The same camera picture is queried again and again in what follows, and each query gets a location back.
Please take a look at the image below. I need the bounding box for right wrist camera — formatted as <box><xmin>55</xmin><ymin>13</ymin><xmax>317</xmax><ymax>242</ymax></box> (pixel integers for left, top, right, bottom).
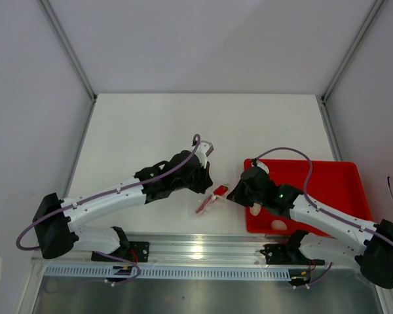
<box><xmin>252</xmin><ymin>158</ymin><xmax>270</xmax><ymax>174</ymax></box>

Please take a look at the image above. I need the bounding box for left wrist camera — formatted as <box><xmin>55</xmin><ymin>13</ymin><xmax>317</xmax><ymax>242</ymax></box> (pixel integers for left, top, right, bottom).
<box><xmin>195</xmin><ymin>140</ymin><xmax>214</xmax><ymax>167</ymax></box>

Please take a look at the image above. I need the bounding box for red plastic tray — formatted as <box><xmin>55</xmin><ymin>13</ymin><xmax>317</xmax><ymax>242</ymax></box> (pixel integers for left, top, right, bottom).
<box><xmin>246</xmin><ymin>159</ymin><xmax>373</xmax><ymax>236</ymax></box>

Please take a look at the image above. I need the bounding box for right white egg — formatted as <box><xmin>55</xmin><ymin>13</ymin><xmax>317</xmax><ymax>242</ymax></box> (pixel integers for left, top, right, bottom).
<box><xmin>271</xmin><ymin>220</ymin><xmax>288</xmax><ymax>231</ymax></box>

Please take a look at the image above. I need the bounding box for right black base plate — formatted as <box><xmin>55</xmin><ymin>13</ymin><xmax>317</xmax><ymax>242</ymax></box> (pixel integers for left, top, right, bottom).
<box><xmin>260</xmin><ymin>244</ymin><xmax>308</xmax><ymax>265</ymax></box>

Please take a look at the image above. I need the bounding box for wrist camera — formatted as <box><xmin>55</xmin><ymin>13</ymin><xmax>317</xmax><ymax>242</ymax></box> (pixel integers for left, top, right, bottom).
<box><xmin>252</xmin><ymin>158</ymin><xmax>270</xmax><ymax>174</ymax></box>
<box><xmin>195</xmin><ymin>140</ymin><xmax>214</xmax><ymax>167</ymax></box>

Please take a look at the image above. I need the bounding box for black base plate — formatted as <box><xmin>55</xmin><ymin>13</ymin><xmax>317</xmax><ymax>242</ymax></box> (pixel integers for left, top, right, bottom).
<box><xmin>260</xmin><ymin>244</ymin><xmax>308</xmax><ymax>265</ymax></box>
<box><xmin>91</xmin><ymin>241</ymin><xmax>150</xmax><ymax>263</ymax></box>

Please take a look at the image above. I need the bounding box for aluminium mounting rail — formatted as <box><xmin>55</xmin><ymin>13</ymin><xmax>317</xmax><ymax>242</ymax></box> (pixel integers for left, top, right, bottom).
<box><xmin>31</xmin><ymin>232</ymin><xmax>351</xmax><ymax>264</ymax></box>

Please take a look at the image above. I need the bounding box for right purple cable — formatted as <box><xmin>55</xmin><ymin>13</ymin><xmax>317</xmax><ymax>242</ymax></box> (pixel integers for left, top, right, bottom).
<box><xmin>252</xmin><ymin>147</ymin><xmax>393</xmax><ymax>256</ymax></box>

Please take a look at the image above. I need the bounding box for white egg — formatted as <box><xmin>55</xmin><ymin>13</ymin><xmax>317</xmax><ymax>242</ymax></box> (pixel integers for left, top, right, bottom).
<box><xmin>271</xmin><ymin>220</ymin><xmax>288</xmax><ymax>231</ymax></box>
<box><xmin>250</xmin><ymin>203</ymin><xmax>262</xmax><ymax>217</ymax></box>

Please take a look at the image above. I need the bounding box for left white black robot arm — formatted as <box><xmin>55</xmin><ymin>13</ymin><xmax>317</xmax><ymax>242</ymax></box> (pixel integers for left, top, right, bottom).
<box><xmin>33</xmin><ymin>145</ymin><xmax>213</xmax><ymax>262</ymax></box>

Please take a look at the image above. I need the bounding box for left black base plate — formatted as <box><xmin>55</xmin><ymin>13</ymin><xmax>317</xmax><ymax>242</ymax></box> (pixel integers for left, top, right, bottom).
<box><xmin>91</xmin><ymin>241</ymin><xmax>150</xmax><ymax>263</ymax></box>

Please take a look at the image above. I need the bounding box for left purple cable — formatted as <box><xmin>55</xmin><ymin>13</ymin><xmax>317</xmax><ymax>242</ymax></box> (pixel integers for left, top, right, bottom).
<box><xmin>16</xmin><ymin>133</ymin><xmax>202</xmax><ymax>287</ymax></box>

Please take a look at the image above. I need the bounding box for clear zip top bag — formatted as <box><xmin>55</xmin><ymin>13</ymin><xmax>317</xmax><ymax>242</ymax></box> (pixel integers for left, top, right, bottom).
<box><xmin>189</xmin><ymin>183</ymin><xmax>231</xmax><ymax>218</ymax></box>

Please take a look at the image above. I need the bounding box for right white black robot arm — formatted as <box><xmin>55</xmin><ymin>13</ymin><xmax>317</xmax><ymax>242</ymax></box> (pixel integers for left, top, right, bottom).
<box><xmin>227</xmin><ymin>163</ymin><xmax>393</xmax><ymax>289</ymax></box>

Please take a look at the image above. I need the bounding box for purple cable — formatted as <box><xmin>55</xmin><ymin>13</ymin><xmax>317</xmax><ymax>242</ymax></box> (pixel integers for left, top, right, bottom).
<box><xmin>16</xmin><ymin>133</ymin><xmax>202</xmax><ymax>287</ymax></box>
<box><xmin>252</xmin><ymin>147</ymin><xmax>393</xmax><ymax>256</ymax></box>

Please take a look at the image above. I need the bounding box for left white egg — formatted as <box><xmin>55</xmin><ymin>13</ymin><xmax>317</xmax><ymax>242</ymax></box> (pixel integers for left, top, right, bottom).
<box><xmin>250</xmin><ymin>203</ymin><xmax>262</xmax><ymax>217</ymax></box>

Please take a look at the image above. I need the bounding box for white slotted cable duct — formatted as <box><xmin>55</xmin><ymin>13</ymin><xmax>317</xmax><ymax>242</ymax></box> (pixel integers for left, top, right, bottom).
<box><xmin>45</xmin><ymin>264</ymin><xmax>291</xmax><ymax>281</ymax></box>

